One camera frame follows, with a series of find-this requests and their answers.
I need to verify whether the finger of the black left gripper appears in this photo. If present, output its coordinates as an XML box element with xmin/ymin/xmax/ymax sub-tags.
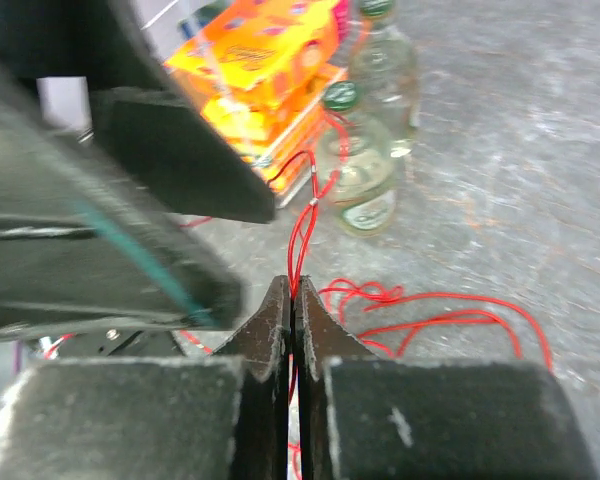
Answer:
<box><xmin>0</xmin><ymin>65</ymin><xmax>243</xmax><ymax>340</ymax></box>
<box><xmin>89</xmin><ymin>87</ymin><xmax>276</xmax><ymax>224</ymax></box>

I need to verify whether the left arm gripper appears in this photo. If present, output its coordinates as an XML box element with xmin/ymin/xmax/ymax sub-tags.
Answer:
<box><xmin>0</xmin><ymin>1</ymin><xmax>170</xmax><ymax>92</ymax></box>

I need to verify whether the green glass bottle rear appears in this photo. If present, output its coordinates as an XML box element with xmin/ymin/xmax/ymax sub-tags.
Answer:
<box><xmin>348</xmin><ymin>0</ymin><xmax>420</xmax><ymax>158</ymax></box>

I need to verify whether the red wire bundle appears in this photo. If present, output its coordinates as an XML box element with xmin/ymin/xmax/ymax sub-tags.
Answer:
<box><xmin>39</xmin><ymin>109</ymin><xmax>554</xmax><ymax>480</ymax></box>

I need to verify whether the orange snack box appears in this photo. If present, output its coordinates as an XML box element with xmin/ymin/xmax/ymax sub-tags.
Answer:
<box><xmin>165</xmin><ymin>1</ymin><xmax>350</xmax><ymax>206</ymax></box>

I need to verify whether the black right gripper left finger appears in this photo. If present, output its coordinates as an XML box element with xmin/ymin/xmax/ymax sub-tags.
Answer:
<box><xmin>0</xmin><ymin>276</ymin><xmax>291</xmax><ymax>479</ymax></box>

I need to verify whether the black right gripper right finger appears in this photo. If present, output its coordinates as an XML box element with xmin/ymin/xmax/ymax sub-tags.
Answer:
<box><xmin>293</xmin><ymin>280</ymin><xmax>597</xmax><ymax>479</ymax></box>

